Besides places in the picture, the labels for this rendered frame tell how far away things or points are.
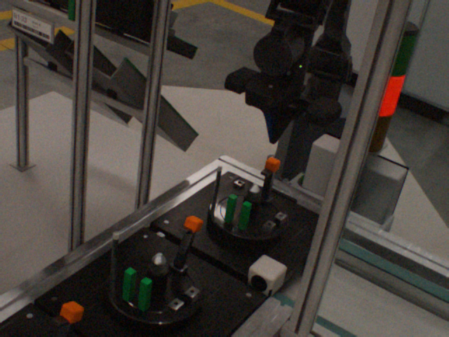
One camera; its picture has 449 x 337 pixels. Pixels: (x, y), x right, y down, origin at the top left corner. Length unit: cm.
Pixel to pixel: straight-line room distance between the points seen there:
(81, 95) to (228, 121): 80
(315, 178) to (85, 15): 37
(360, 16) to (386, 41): 353
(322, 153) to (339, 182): 5
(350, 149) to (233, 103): 103
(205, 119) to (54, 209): 55
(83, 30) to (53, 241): 46
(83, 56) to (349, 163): 39
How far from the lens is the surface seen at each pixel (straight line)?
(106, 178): 139
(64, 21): 93
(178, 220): 110
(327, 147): 83
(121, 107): 114
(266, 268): 100
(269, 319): 98
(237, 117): 171
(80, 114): 95
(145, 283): 87
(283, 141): 144
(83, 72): 92
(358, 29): 427
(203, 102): 176
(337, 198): 82
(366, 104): 75
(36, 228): 125
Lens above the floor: 162
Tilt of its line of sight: 31 degrees down
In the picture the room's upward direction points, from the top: 10 degrees clockwise
